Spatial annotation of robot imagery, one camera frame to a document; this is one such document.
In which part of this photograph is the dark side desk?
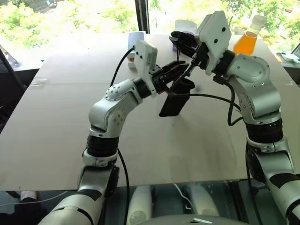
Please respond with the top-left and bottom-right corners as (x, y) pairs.
(275, 51), (300, 94)

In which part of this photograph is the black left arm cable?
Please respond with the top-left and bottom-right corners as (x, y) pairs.
(110, 45), (137, 225)

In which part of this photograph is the white rounded shell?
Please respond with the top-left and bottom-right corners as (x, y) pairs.
(185, 185), (220, 218)
(128, 185), (154, 225)

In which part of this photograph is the black rectangular object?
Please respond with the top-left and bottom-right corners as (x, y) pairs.
(158, 62), (195, 118)

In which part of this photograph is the small white device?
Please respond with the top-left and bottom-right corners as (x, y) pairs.
(280, 52), (300, 63)

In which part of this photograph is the glass flask with orange liquid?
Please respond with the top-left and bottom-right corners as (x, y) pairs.
(233, 15), (267, 56)

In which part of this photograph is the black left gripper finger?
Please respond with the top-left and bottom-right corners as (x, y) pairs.
(165, 63), (192, 83)
(164, 60), (186, 74)

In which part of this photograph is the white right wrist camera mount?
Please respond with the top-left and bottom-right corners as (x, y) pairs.
(195, 10), (232, 76)

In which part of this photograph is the purple tissue box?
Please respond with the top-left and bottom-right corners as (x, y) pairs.
(172, 20), (200, 52)

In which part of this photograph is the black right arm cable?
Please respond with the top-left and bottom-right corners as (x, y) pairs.
(212, 75), (264, 225)
(168, 62), (243, 111)

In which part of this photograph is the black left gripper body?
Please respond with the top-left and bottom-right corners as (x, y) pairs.
(151, 65), (171, 94)

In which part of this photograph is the white cardboard box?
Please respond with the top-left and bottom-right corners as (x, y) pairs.
(127, 31), (146, 69)

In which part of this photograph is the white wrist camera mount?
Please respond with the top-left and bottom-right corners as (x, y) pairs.
(134, 39), (158, 98)
(195, 10), (232, 76)

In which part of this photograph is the dark window frame post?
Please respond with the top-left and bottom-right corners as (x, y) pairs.
(135, 0), (150, 33)

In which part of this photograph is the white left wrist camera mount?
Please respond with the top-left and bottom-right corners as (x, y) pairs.
(134, 39), (158, 98)

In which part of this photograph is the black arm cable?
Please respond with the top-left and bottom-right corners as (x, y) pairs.
(110, 45), (137, 225)
(212, 75), (264, 225)
(168, 62), (243, 111)

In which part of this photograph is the thin white cable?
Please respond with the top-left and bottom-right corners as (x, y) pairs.
(0, 191), (68, 208)
(173, 182), (196, 211)

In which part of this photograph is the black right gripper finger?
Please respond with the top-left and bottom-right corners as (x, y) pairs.
(170, 37), (197, 58)
(170, 31), (200, 45)

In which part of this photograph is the black office chair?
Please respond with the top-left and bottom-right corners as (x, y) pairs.
(0, 44), (32, 128)

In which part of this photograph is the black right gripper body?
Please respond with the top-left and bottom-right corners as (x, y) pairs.
(192, 43), (210, 70)

